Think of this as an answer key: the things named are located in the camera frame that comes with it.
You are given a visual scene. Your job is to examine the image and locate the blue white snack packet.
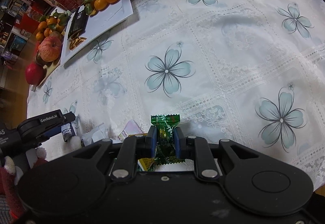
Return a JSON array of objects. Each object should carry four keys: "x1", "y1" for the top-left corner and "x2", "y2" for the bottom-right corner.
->
[{"x1": 61, "y1": 123, "x2": 76, "y2": 142}]

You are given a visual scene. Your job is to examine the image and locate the yellow silver snack packet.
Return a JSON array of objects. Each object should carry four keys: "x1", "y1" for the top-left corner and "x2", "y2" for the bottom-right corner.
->
[{"x1": 138, "y1": 158, "x2": 154, "y2": 171}]

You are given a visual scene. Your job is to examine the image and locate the pastel white snack packet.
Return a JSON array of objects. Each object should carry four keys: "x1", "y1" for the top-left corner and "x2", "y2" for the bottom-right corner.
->
[{"x1": 117, "y1": 120, "x2": 143, "y2": 141}]

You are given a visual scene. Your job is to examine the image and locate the grey white snack packet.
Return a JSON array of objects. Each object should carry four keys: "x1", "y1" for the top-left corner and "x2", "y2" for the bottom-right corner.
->
[{"x1": 81, "y1": 124, "x2": 108, "y2": 147}]

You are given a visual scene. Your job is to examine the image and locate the red apple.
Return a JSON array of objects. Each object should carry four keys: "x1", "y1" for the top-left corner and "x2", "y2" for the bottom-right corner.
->
[{"x1": 25, "y1": 62, "x2": 45, "y2": 85}]

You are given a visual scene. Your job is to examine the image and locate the white floral lace tablecloth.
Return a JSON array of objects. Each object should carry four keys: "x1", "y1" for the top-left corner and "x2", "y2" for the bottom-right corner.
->
[{"x1": 27, "y1": 0, "x2": 324, "y2": 188}]

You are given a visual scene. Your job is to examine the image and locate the gold chocolate coins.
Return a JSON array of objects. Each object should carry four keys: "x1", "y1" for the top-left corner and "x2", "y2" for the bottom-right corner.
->
[{"x1": 69, "y1": 36, "x2": 86, "y2": 51}]

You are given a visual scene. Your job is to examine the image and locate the tangerine pile on board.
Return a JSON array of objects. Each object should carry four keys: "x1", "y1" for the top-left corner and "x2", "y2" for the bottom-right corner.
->
[{"x1": 36, "y1": 9, "x2": 71, "y2": 43}]

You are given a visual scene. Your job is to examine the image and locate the white rectangular plate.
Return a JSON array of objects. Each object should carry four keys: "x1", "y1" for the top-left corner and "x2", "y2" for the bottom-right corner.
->
[{"x1": 61, "y1": 0, "x2": 133, "y2": 65}]

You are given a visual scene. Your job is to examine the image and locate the black snack packet on plate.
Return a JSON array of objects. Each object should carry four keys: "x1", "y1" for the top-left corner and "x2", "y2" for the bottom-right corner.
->
[{"x1": 68, "y1": 5, "x2": 88, "y2": 39}]

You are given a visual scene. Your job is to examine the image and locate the shelf with clutter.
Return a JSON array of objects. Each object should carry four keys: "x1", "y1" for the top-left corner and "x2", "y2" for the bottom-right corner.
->
[{"x1": 1, "y1": 0, "x2": 56, "y2": 67}]

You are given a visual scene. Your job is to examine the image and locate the tangerines on plate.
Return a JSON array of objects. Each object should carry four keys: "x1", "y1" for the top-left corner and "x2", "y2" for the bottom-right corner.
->
[{"x1": 84, "y1": 0, "x2": 119, "y2": 16}]

